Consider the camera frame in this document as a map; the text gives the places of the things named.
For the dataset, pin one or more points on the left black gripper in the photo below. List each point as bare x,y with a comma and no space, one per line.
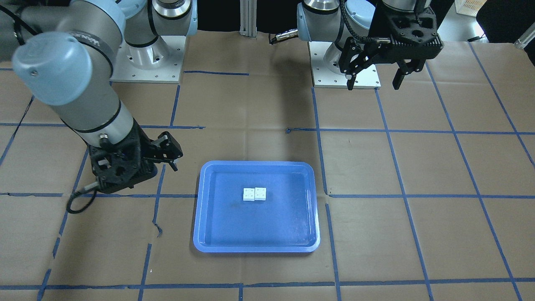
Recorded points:
377,29

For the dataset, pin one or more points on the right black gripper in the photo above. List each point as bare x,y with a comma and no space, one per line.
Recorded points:
146,147

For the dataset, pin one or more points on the white block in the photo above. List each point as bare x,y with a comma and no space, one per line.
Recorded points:
260,193
248,194

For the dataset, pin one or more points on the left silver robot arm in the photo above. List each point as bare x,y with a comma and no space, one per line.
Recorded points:
320,20

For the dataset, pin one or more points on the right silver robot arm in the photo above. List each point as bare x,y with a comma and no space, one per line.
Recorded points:
67,54

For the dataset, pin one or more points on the blue plastic tray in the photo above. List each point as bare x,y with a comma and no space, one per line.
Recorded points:
287,221

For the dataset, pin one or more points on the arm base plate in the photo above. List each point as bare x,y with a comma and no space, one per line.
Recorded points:
161,62
328,71

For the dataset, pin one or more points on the aluminium frame post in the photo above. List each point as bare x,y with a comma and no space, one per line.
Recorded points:
248,18

